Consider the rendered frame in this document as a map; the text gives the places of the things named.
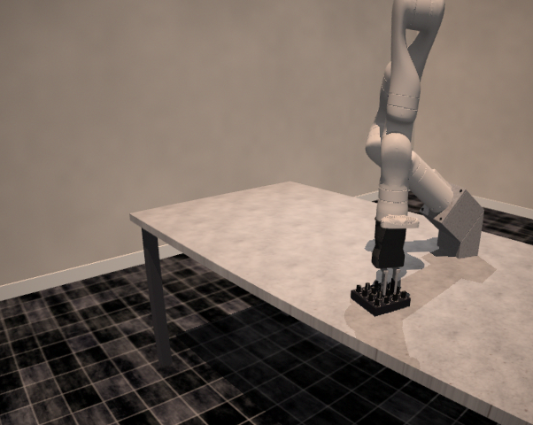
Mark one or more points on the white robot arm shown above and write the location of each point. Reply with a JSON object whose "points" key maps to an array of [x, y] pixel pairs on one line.
{"points": [[388, 142]]}

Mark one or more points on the black knob box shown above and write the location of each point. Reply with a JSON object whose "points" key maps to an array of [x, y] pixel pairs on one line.
{"points": [[375, 302]]}

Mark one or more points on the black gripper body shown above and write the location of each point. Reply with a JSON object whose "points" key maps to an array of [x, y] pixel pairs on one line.
{"points": [[394, 221]]}

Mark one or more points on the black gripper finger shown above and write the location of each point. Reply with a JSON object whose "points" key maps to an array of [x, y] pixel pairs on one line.
{"points": [[394, 280], [385, 272]]}

